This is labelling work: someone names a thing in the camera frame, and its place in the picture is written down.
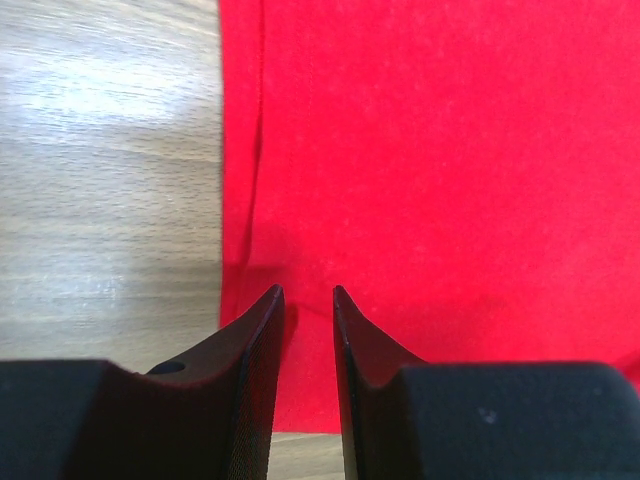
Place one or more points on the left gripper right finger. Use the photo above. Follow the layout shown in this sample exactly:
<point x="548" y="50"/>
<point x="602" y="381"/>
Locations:
<point x="404" y="418"/>

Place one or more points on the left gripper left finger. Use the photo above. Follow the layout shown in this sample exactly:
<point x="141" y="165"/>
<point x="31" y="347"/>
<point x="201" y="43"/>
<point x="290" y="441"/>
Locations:
<point x="206" y="413"/>

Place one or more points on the red t-shirt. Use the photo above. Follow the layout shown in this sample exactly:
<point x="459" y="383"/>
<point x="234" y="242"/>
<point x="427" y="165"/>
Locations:
<point x="467" y="170"/>

